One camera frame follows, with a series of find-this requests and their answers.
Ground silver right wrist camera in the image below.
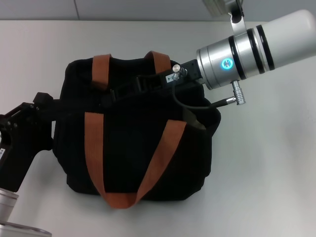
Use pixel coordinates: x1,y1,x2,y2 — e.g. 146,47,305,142
202,0,247,37

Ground black fabric food bag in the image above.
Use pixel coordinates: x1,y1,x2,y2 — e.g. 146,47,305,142
51,50,222,209

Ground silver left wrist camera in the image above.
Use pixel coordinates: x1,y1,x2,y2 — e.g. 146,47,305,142
0,222,52,237

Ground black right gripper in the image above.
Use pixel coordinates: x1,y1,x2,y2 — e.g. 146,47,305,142
98,60,206,108

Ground silver right arm cable plug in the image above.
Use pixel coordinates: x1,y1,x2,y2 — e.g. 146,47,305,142
209,80,250,107

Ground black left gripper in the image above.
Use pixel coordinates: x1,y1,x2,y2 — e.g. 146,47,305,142
0,92,59,193

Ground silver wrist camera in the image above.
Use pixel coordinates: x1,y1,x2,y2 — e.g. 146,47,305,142
202,0,247,37
0,222,52,237

